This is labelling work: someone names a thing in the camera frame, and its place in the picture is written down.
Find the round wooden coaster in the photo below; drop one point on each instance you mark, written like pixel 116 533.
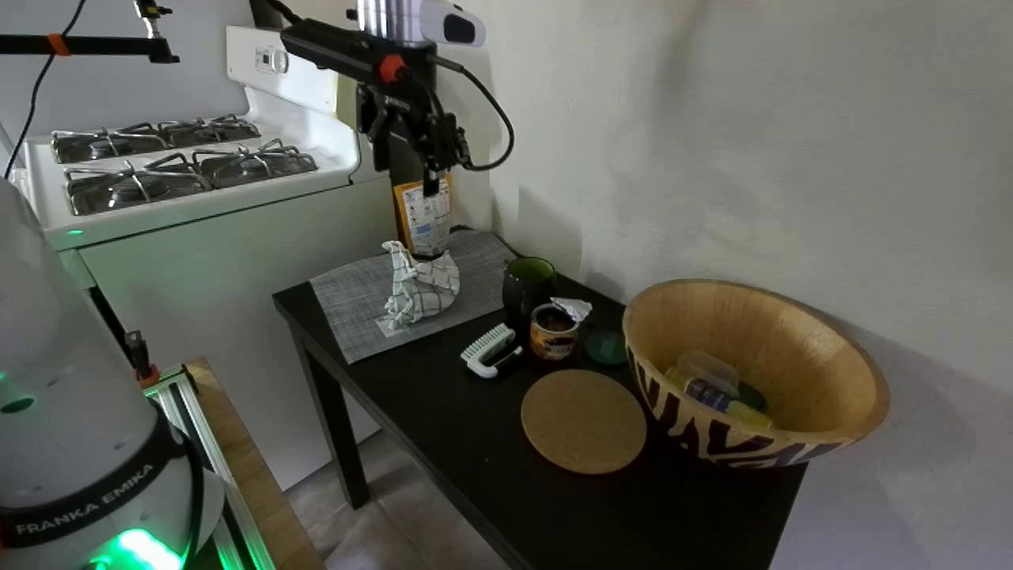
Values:
pixel 583 418

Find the orange snack bag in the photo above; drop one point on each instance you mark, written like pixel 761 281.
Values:
pixel 421 215

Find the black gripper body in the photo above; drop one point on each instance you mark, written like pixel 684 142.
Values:
pixel 407 120

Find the wooden bowl with zebra pattern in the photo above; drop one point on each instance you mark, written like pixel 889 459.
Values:
pixel 825 367

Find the blue packet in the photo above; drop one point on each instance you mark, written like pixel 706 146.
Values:
pixel 711 396

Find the wooden aluminium robot stand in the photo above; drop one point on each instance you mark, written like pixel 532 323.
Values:
pixel 241 464

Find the white checked dish cloth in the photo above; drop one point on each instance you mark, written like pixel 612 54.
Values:
pixel 415 290

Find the black table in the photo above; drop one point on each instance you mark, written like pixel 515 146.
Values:
pixel 475 464

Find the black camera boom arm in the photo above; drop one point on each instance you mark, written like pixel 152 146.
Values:
pixel 97 44

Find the white gas stove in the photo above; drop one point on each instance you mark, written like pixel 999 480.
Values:
pixel 211 272

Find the small green lid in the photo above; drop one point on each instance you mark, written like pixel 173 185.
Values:
pixel 604 347

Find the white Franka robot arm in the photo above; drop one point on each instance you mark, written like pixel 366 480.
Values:
pixel 63 422

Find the brown ceramic mug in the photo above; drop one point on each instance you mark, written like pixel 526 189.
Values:
pixel 551 334

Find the grey woven placemat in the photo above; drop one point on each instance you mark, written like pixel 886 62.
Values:
pixel 350 306

